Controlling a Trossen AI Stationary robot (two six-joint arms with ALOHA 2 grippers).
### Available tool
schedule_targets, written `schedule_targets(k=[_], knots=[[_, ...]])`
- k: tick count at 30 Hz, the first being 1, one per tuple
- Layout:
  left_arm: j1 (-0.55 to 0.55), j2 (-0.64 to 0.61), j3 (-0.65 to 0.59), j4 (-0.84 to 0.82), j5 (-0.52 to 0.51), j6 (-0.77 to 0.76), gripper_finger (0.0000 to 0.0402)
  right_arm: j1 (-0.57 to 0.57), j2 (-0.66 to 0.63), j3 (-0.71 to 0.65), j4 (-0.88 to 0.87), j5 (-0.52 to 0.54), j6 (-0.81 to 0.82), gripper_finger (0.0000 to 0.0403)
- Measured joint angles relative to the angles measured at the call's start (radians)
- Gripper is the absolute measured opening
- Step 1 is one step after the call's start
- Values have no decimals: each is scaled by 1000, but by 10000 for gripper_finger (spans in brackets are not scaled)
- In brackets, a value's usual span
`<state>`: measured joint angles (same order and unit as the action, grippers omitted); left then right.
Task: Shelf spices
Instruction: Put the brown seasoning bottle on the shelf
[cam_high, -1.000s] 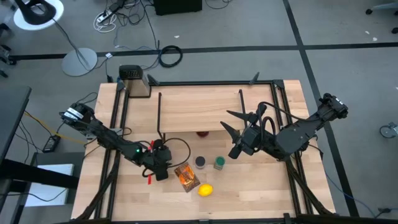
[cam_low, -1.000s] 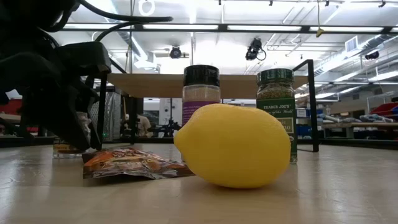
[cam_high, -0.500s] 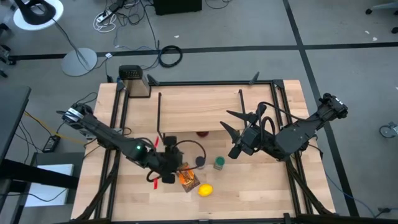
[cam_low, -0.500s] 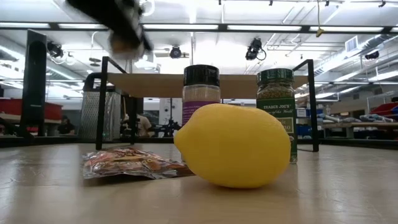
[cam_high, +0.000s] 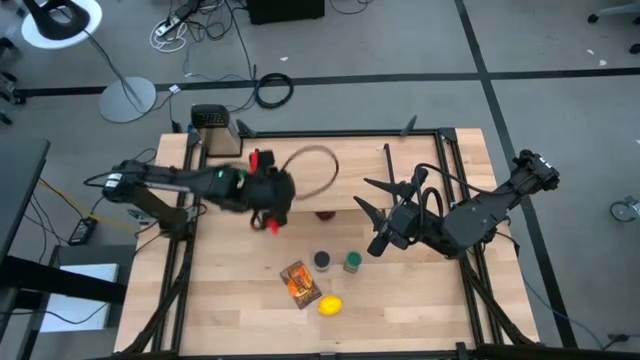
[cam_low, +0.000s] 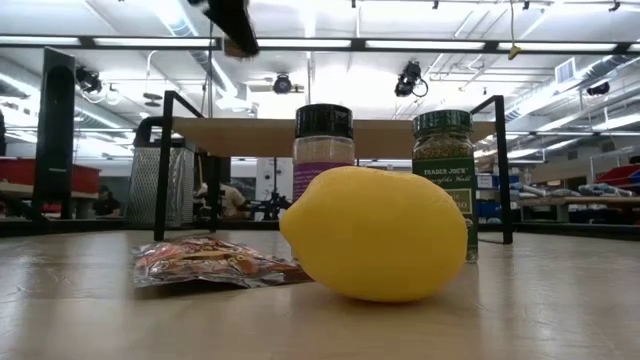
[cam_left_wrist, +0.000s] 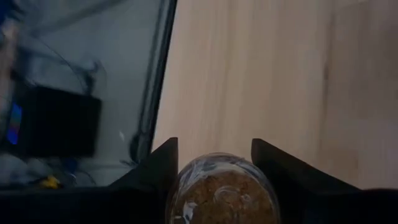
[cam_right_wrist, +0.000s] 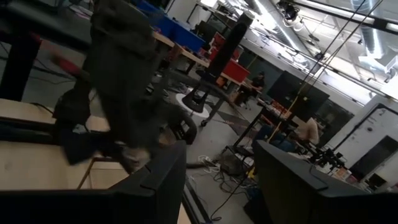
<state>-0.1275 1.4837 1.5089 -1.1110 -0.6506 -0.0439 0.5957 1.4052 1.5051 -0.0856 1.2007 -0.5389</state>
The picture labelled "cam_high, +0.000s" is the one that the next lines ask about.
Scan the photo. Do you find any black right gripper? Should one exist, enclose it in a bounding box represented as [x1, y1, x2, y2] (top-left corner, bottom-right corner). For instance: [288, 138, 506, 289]
[352, 167, 444, 257]

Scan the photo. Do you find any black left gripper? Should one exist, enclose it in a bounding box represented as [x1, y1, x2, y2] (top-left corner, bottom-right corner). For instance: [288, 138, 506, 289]
[242, 148, 297, 236]

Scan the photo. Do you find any wooden shelf with black frame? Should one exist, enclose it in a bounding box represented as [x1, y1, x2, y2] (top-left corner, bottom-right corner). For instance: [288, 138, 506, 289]
[255, 143, 400, 214]

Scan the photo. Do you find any green-lid spice jar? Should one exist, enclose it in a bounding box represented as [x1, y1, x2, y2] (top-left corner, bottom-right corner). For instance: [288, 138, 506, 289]
[342, 250, 363, 275]

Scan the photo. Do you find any orange brown spice packet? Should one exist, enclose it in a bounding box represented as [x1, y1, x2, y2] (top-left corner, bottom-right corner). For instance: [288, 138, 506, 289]
[279, 260, 323, 310]

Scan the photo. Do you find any metal box with black top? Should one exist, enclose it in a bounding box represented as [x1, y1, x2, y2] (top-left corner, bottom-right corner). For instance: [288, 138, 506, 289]
[190, 103, 245, 159]

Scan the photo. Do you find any yellow lemon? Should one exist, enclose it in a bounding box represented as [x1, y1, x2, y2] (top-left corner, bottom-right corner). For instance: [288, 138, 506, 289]
[318, 295, 344, 317]

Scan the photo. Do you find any floor lamp with round base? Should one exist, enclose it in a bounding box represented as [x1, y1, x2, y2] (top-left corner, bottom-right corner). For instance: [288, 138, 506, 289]
[20, 0, 158, 124]

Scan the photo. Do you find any black power adapter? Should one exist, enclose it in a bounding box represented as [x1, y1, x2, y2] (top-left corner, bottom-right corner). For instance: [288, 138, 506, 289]
[68, 216, 99, 246]

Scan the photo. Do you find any white box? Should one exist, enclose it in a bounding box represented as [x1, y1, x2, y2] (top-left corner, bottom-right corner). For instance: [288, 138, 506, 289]
[39, 263, 120, 334]

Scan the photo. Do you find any grey caster wheel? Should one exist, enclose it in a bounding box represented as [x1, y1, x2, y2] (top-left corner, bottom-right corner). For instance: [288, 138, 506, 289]
[609, 196, 640, 224]

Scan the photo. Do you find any black desk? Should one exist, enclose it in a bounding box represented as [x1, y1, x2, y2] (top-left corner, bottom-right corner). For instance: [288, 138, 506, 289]
[0, 138, 129, 341]

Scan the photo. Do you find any chair base with black wheels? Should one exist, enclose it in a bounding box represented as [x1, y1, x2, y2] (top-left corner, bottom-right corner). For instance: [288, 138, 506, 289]
[587, 0, 640, 55]

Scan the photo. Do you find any black metal table frame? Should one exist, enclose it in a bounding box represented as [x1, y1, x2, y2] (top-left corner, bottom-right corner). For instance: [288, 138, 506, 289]
[117, 127, 544, 360]

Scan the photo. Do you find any coiled black cable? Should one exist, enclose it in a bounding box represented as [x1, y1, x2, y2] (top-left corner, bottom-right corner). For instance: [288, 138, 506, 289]
[253, 72, 295, 110]

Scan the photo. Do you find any blue cable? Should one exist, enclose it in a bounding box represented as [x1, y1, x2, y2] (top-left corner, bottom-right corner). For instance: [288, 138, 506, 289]
[522, 277, 607, 350]

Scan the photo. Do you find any white power strip with cable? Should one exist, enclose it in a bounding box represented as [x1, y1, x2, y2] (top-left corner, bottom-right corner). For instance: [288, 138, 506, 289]
[149, 14, 189, 54]

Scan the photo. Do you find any yellow cable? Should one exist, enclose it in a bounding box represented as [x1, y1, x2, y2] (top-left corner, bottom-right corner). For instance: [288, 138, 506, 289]
[38, 177, 139, 234]

